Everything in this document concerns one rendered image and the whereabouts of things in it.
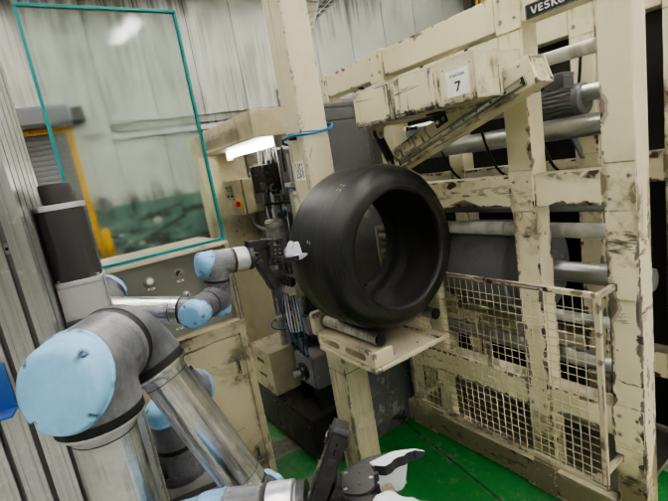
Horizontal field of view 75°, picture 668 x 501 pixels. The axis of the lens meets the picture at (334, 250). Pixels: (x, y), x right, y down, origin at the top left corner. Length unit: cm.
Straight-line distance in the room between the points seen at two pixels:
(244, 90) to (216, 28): 142
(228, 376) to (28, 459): 119
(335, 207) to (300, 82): 60
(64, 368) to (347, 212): 98
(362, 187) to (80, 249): 84
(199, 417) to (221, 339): 126
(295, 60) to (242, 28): 965
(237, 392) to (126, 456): 146
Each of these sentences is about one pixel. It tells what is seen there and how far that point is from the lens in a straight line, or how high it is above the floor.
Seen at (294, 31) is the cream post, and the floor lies 202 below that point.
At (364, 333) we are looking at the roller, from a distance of 159.
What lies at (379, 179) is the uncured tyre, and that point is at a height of 144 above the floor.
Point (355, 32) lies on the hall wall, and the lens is 1253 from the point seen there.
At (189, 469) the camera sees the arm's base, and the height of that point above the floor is 75.
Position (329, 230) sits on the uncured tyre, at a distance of 139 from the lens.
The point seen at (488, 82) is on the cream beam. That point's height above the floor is 168.
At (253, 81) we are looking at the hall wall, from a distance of 1119.
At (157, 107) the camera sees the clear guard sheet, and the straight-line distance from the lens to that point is 198.
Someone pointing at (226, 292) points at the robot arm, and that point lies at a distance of 132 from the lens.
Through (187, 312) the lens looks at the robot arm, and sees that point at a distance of 120.
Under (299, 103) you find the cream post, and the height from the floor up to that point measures 176.
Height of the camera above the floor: 152
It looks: 11 degrees down
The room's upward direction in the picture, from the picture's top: 10 degrees counter-clockwise
